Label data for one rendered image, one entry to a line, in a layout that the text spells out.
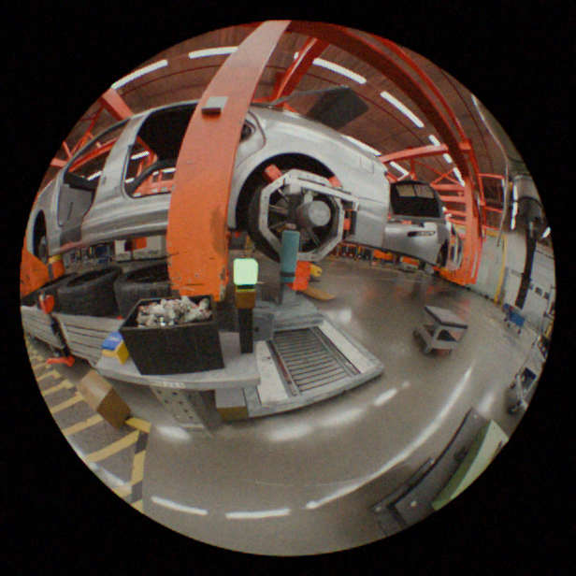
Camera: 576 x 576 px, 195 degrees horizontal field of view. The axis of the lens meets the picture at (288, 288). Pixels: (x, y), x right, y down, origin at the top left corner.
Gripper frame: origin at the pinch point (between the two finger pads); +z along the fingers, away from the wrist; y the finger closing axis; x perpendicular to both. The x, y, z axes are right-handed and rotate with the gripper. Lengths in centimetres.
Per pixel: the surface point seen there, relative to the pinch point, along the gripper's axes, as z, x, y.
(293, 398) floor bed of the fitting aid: 66, 36, -41
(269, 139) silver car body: -60, 98, -60
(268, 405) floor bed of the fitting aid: 66, 32, -52
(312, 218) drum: -5, 78, -34
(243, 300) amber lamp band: 14, 26, -57
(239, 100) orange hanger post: -43, 42, -67
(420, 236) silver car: -29, 198, 189
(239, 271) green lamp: 9, 26, -57
